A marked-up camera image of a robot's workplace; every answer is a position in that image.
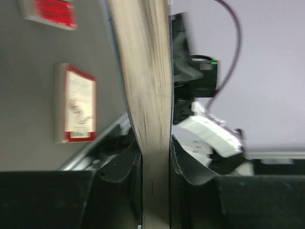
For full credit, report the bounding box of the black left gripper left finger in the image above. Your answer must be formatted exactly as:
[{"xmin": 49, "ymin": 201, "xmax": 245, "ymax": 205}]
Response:
[{"xmin": 0, "ymin": 142, "xmax": 141, "ymax": 229}]

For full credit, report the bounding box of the dark blue Nineteen Eighty-Four book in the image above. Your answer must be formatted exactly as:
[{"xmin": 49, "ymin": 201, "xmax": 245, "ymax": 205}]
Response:
[{"xmin": 109, "ymin": 0, "xmax": 173, "ymax": 229}]

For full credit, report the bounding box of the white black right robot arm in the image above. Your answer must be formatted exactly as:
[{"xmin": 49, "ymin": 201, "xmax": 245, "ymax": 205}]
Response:
[{"xmin": 171, "ymin": 13, "xmax": 246, "ymax": 175}]

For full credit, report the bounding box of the red Edward Tulane book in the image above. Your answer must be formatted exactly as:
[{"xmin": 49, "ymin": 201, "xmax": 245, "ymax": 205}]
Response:
[{"xmin": 54, "ymin": 63, "xmax": 97, "ymax": 143}]

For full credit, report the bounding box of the red treehouse book on table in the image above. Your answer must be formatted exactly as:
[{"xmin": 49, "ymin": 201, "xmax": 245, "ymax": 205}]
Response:
[{"xmin": 20, "ymin": 0, "xmax": 77, "ymax": 30}]

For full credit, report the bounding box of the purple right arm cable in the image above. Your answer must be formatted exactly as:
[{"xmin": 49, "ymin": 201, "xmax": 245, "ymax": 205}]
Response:
[{"xmin": 204, "ymin": 0, "xmax": 243, "ymax": 110}]

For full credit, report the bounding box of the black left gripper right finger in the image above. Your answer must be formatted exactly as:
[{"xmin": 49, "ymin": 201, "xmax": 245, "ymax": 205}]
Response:
[{"xmin": 170, "ymin": 138, "xmax": 305, "ymax": 229}]

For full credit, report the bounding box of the aluminium front rail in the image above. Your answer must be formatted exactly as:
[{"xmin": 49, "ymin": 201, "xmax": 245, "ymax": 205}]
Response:
[{"xmin": 58, "ymin": 113, "xmax": 131, "ymax": 171}]

